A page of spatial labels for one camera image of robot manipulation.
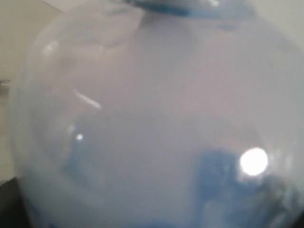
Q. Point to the blue soap pump bottle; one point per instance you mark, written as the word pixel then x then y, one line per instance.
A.
pixel 160 114

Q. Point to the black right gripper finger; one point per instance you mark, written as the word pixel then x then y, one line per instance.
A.
pixel 12 210

